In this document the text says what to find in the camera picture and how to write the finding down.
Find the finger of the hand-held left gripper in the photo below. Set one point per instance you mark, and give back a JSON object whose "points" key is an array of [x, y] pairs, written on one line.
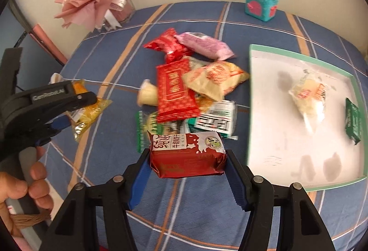
{"points": [[83, 98], [61, 124]]}

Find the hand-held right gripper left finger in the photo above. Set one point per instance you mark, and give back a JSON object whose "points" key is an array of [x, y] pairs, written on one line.
{"points": [[139, 182]]}

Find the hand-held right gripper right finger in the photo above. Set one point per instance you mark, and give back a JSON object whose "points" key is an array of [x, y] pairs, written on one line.
{"points": [[237, 182]]}

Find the yellow snack packet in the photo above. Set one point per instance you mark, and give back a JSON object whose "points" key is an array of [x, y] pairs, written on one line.
{"points": [[89, 114]]}

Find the green striped clear packet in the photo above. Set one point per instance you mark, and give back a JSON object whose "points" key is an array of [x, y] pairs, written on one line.
{"points": [[141, 133]]}

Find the red and white biscuit packet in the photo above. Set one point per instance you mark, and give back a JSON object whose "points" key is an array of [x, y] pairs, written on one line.
{"points": [[187, 159]]}

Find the green and white cracker packet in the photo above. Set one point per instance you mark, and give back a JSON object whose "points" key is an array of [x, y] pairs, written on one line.
{"points": [[214, 121]]}

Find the white tray with green rim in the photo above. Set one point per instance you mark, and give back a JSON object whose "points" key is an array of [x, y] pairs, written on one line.
{"points": [[273, 124]]}

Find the small orange patterned packet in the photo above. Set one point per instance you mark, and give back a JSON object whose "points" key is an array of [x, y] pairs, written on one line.
{"points": [[203, 102]]}

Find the person's left hand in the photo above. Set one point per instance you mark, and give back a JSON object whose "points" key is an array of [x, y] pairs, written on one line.
{"points": [[40, 184]]}

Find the white crumpled wrapper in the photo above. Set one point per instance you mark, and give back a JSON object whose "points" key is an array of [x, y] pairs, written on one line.
{"points": [[57, 78]]}

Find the small cream jelly cup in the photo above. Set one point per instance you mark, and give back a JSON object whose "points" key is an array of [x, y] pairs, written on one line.
{"points": [[148, 94]]}

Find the red packet with gold print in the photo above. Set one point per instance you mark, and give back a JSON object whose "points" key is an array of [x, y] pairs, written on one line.
{"points": [[175, 89]]}

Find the brown twine wristband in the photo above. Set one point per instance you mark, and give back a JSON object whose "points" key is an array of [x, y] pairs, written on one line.
{"points": [[31, 219]]}

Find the glass vase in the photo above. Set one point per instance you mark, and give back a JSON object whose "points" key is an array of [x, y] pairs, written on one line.
{"points": [[123, 10]]}

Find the red twist-end snack packet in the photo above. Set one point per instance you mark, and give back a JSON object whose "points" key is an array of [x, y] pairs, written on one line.
{"points": [[166, 43]]}

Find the cream printed snack packet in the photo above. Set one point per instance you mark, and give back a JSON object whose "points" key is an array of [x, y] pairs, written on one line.
{"points": [[214, 78]]}

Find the clear packet with white pastry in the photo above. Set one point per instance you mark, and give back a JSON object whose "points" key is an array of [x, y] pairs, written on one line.
{"points": [[307, 95]]}

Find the dark green snack packet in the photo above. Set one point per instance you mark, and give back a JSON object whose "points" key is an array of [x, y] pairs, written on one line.
{"points": [[353, 121]]}

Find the pink snack packet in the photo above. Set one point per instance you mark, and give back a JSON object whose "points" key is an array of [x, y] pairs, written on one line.
{"points": [[204, 45]]}

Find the teal box with pink clasps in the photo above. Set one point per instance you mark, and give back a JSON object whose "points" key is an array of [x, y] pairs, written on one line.
{"points": [[260, 5]]}

